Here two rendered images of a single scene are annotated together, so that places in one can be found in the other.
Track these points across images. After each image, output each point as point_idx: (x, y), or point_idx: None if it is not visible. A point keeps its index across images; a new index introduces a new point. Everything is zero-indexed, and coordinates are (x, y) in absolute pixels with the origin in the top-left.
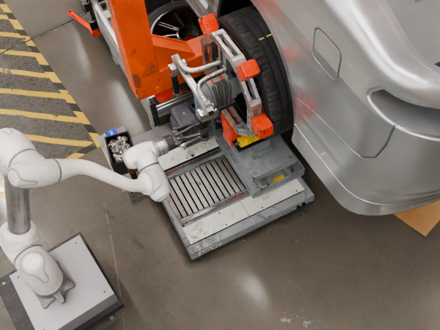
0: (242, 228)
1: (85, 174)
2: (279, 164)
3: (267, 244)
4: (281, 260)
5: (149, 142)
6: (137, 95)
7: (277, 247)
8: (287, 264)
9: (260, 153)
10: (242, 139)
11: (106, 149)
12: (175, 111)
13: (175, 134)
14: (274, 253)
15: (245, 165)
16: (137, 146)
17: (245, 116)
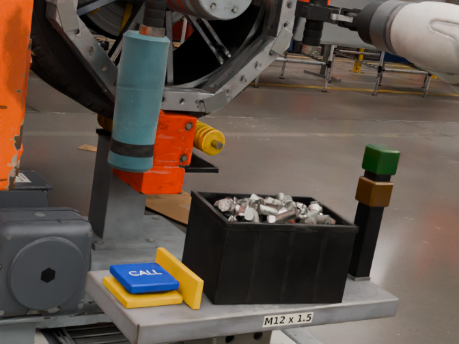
0: (312, 337)
1: None
2: (173, 228)
3: (322, 343)
4: (354, 335)
5: (415, 3)
6: (17, 156)
7: (325, 334)
8: (360, 331)
9: (144, 235)
10: (214, 128)
11: (212, 310)
12: (24, 222)
13: (360, 9)
14: (341, 340)
15: (176, 257)
16: (442, 4)
17: (175, 86)
